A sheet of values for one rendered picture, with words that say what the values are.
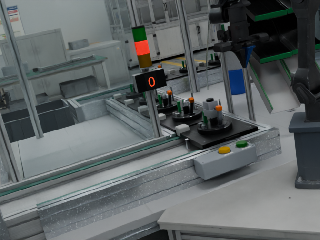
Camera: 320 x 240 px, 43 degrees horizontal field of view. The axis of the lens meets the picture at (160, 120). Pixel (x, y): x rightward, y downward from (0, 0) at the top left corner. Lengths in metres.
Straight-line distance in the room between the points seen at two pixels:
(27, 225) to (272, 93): 1.04
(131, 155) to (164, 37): 9.23
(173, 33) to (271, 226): 9.84
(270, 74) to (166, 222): 0.81
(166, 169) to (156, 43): 9.37
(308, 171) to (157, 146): 0.61
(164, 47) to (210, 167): 9.48
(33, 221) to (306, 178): 0.85
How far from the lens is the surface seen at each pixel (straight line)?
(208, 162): 1.36
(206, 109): 1.59
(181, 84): 2.83
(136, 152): 1.62
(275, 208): 1.25
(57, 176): 1.57
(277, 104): 1.68
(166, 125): 1.79
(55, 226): 1.34
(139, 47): 1.57
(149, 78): 1.58
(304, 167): 1.32
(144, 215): 1.32
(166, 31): 10.78
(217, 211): 1.27
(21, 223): 1.35
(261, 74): 1.75
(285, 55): 1.65
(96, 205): 1.34
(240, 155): 1.41
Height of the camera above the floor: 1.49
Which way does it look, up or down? 16 degrees down
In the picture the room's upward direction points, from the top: 12 degrees counter-clockwise
